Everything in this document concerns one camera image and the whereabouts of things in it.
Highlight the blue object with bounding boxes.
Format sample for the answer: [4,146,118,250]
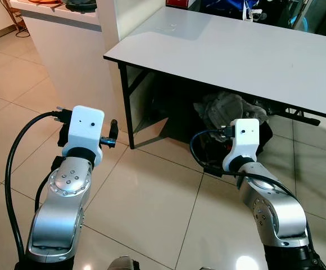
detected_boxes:
[200,0,248,15]

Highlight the white folding table black legs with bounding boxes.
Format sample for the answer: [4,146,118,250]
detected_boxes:
[103,6,326,150]

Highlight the small white object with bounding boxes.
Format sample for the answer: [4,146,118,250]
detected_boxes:
[242,7,263,23]

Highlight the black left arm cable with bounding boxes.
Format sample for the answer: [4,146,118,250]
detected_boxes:
[4,110,74,265]

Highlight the black bowl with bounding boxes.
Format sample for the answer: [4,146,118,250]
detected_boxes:
[65,0,98,13]

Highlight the white counter cabinet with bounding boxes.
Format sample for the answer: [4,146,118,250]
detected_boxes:
[10,0,122,114]

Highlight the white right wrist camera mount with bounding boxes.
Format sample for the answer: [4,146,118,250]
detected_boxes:
[223,118,261,173]

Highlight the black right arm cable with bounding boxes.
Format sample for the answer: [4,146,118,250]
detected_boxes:
[189,127,315,254]

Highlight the thin floor cable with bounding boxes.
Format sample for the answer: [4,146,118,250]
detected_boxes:
[0,0,32,39]

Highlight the red box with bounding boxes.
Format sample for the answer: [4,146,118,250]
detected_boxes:
[166,0,189,8]

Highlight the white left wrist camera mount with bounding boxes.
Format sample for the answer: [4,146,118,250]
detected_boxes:
[61,105,105,167]

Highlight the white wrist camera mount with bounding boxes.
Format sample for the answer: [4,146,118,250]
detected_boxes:
[223,118,261,173]
[61,105,105,167]

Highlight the black bag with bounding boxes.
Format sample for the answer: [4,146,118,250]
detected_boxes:
[196,120,274,161]

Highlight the crumpled grey cloth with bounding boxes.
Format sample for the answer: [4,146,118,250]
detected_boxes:
[194,92,269,131]

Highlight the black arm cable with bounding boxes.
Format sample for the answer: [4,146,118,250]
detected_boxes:
[4,110,74,265]
[189,127,315,254]

